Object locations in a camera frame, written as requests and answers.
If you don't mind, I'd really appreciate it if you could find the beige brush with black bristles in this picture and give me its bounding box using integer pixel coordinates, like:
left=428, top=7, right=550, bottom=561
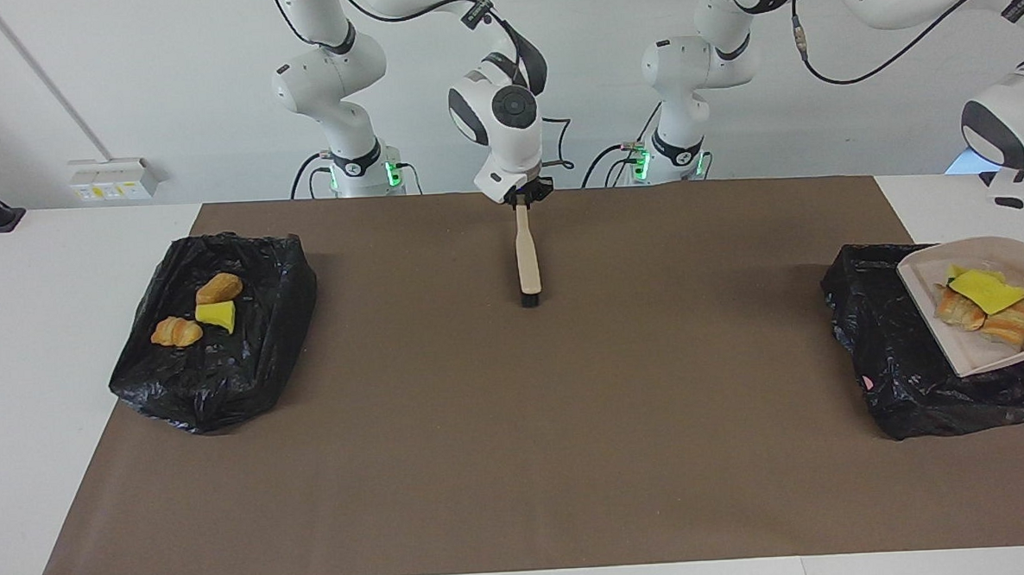
left=513, top=196, right=543, bottom=309

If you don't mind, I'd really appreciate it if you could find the curved yellow sponge piece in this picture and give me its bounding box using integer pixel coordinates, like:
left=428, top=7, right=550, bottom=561
left=194, top=300, right=237, bottom=336

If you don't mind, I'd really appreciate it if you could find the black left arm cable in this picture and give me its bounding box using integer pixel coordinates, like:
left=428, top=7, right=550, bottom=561
left=789, top=0, right=1024, bottom=88

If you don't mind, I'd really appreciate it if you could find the beige plastic dustpan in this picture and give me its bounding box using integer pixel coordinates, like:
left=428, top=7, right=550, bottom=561
left=895, top=234, right=1024, bottom=381

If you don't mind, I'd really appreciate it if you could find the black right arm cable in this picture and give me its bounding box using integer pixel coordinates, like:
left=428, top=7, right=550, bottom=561
left=270, top=0, right=577, bottom=183

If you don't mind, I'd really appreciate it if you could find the black plastic bin bag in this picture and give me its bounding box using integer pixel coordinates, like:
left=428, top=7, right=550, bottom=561
left=102, top=229, right=325, bottom=439

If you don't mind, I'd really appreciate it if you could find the striped orange croissant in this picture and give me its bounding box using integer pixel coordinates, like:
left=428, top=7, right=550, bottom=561
left=149, top=315, right=205, bottom=349
left=979, top=298, right=1024, bottom=354

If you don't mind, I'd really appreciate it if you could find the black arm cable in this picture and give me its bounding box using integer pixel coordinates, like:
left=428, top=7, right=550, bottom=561
left=789, top=0, right=1024, bottom=88
left=270, top=0, right=577, bottom=183

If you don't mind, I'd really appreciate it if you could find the oval brown bread roll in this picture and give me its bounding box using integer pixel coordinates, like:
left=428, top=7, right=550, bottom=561
left=194, top=272, right=244, bottom=306

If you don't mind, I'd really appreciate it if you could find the brown table mat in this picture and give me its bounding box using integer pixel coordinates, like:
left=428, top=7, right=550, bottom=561
left=21, top=167, right=1024, bottom=575

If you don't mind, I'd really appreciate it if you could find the white wall power strip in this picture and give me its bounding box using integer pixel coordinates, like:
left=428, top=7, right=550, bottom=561
left=67, top=155, right=166, bottom=204

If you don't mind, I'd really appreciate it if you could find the black bin bag with pink spot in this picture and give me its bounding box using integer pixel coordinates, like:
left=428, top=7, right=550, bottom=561
left=819, top=236, right=1024, bottom=445

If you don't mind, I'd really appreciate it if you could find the small croissant piece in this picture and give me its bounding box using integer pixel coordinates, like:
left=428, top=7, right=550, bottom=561
left=933, top=281, right=989, bottom=334

